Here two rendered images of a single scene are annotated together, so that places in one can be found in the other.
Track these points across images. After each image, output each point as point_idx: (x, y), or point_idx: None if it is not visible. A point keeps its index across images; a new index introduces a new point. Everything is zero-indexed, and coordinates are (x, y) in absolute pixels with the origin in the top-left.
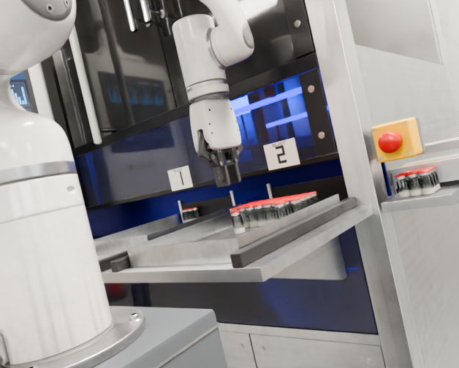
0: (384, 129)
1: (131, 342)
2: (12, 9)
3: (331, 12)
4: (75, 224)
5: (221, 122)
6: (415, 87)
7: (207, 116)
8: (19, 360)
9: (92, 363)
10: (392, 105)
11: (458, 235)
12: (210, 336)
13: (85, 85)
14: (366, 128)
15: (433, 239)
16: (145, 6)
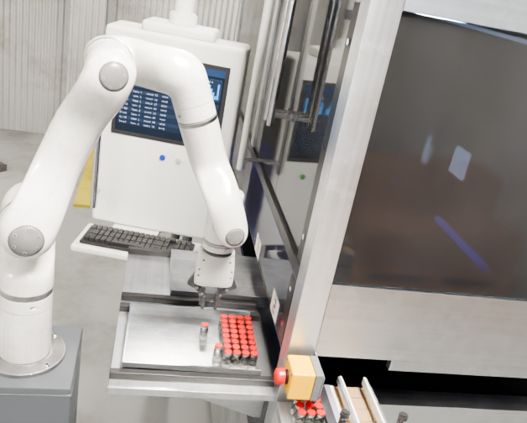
0: (288, 364)
1: (29, 377)
2: (8, 252)
3: (309, 255)
4: (29, 321)
5: (211, 270)
6: (479, 329)
7: (200, 263)
8: None
9: (7, 376)
10: (383, 339)
11: None
12: (61, 397)
13: (247, 119)
14: (299, 348)
15: None
16: (270, 112)
